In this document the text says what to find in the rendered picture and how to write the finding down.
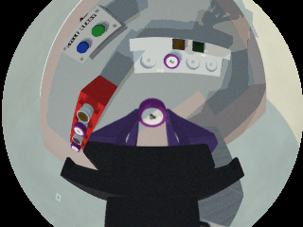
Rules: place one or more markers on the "grey tube with open dark mouth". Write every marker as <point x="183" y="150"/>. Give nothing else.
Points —
<point x="84" y="115"/>

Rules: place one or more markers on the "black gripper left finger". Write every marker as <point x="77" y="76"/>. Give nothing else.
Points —
<point x="117" y="132"/>

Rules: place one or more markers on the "grey flat mat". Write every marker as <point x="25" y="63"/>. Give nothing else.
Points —
<point x="198" y="20"/>

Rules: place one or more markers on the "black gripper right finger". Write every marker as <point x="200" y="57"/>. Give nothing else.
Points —
<point x="187" y="132"/>

